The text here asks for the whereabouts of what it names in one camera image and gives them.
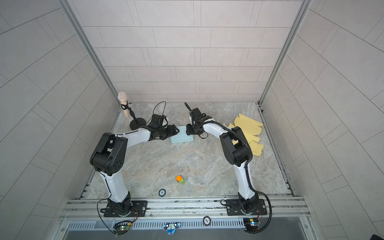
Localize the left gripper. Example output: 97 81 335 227
156 124 182 140

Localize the light blue paper box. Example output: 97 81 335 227
171 126 194 144

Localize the yellow paper box stack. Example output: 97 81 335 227
228 114 264 157

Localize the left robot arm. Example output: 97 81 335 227
90 115 180 216

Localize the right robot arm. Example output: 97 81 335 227
187 108 259 214

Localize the black microphone stand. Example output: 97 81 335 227
121 104 146 130

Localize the beige microphone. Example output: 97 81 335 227
118 92 130 118

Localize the orange green toy block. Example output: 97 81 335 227
176 176 185 185

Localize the blue sticker marker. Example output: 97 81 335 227
163 223 181 236

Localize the round black white disc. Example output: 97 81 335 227
203 216 212 227

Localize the left green circuit board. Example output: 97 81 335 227
113 221 133 236

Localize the green circuit board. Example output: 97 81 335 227
113 221 133 236
243 218 260 234

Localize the right green circuit board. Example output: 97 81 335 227
243 218 260 234

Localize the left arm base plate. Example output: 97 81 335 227
101 200 148 218

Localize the black corrugated cable conduit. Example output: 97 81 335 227
202 119 273 233

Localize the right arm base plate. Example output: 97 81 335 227
221 199 268 216

